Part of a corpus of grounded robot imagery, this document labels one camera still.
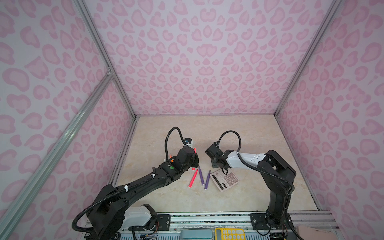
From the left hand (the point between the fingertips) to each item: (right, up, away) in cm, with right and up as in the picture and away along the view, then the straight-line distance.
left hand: (198, 152), depth 82 cm
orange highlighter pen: (-12, +1, -18) cm, 22 cm away
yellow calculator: (+14, -36, -13) cm, 41 cm away
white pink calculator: (+15, -17, +2) cm, 22 cm away
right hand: (+13, -7, +13) cm, 19 cm away
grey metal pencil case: (-1, -34, -15) cm, 37 cm away
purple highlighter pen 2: (+5, -17, +4) cm, 18 cm away
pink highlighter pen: (-3, -16, +6) cm, 18 cm away
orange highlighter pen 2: (-11, 0, -18) cm, 21 cm away
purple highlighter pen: (+2, -15, +6) cm, 16 cm away
